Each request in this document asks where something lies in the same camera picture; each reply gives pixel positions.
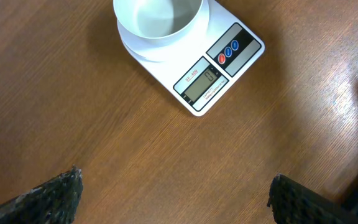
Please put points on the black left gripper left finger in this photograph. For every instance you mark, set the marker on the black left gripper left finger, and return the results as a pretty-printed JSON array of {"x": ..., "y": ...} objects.
[{"x": 53, "y": 202}]

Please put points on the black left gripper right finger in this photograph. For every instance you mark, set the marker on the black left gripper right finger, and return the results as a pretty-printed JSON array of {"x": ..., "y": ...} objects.
[{"x": 291, "y": 202}]

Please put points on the white digital kitchen scale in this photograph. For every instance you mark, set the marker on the white digital kitchen scale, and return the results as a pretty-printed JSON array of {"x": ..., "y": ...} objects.
[{"x": 199, "y": 65}]

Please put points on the white round bowl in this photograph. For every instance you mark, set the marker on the white round bowl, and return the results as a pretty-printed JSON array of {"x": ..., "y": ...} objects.
[{"x": 156, "y": 19}]

